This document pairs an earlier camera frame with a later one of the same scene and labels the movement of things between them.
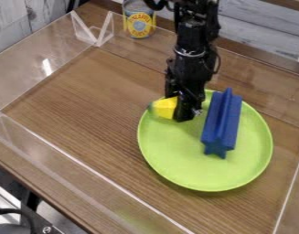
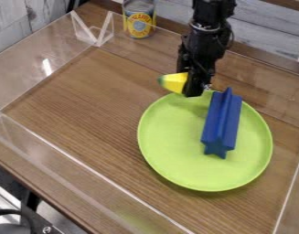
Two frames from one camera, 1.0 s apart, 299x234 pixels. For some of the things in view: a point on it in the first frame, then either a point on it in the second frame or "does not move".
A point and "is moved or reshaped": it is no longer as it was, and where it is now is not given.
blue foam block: x=221 y=134 does not move
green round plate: x=174 y=153 does not move
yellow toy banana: x=164 y=107 is moved or reshaped
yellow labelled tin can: x=140 y=19 does not move
